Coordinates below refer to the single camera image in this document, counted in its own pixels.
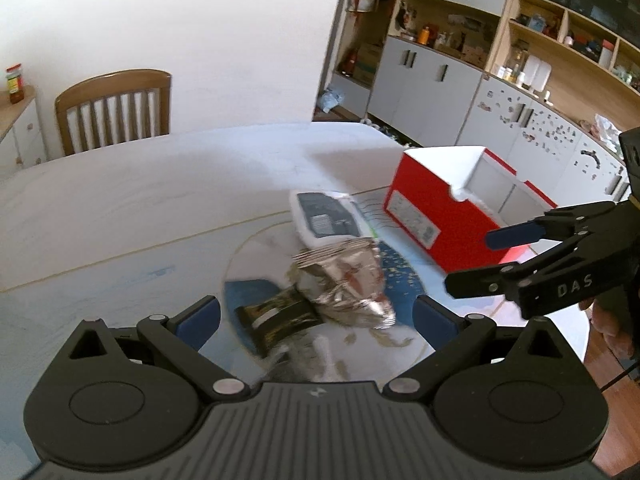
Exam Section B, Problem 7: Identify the dark green snack packet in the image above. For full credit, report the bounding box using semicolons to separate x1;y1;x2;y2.
235;287;323;358

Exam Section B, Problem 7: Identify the black wrapper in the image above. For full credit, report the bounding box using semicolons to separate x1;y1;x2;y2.
267;333;347;384

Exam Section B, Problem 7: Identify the wooden chair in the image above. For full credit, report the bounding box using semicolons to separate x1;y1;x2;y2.
54;68;172;156

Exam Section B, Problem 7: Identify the person right hand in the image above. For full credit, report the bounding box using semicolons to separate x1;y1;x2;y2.
578;299;634;391

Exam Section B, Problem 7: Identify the white side cabinet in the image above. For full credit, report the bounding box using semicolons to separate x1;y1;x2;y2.
0;86;48;180

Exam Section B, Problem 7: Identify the white tissue pack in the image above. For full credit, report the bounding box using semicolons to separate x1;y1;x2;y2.
288;191;378;249

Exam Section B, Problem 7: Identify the silver foil snack bag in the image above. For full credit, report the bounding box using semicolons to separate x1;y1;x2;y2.
293;237;396;330

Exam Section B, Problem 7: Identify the red sauce jar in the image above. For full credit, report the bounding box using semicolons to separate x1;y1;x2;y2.
6;64;24;104

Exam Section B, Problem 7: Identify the red cardboard shoe box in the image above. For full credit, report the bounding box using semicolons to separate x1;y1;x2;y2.
384;146;556;273

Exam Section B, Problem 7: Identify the grey wall cabinet unit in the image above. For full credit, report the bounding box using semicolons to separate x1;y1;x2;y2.
322;0;639;205

